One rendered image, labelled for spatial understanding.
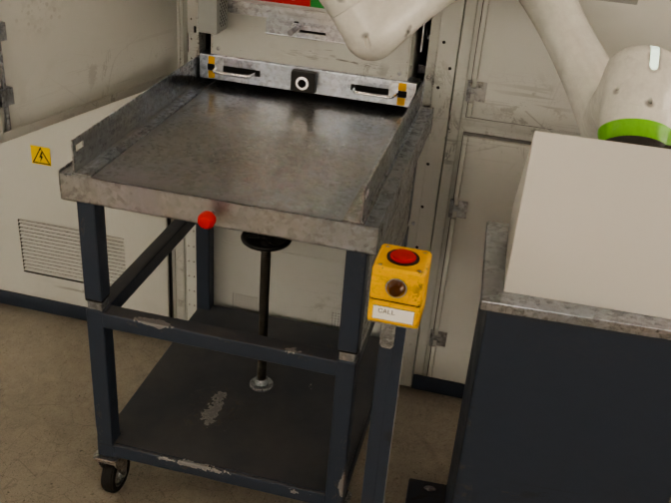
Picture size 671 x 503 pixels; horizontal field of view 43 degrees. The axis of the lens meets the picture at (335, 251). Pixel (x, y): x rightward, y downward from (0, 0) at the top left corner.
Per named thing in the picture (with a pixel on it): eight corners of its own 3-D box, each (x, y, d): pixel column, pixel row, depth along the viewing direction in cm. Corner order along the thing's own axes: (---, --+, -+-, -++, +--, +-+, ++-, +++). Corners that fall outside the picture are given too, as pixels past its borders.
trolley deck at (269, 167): (376, 255, 151) (379, 226, 148) (60, 199, 162) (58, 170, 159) (430, 130, 209) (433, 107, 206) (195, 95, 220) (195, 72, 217)
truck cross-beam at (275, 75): (413, 108, 200) (416, 84, 197) (199, 77, 209) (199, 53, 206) (416, 102, 204) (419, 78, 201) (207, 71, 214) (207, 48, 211)
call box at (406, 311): (416, 331, 129) (424, 273, 124) (365, 321, 130) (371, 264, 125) (424, 304, 136) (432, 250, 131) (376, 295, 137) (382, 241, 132)
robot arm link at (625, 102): (652, 175, 158) (662, 84, 163) (684, 142, 143) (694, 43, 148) (582, 163, 159) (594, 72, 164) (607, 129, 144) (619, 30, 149)
